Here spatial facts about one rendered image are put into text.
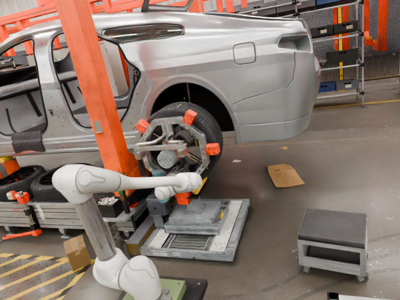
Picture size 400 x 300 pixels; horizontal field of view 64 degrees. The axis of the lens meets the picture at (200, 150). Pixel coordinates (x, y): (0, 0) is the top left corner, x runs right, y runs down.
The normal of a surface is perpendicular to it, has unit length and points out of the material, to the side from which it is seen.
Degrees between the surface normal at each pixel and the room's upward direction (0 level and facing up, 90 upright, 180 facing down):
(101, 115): 90
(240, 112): 90
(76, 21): 90
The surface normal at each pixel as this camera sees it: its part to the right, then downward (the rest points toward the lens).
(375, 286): -0.18, -0.93
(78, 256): 0.48, 0.22
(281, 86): -0.22, 0.36
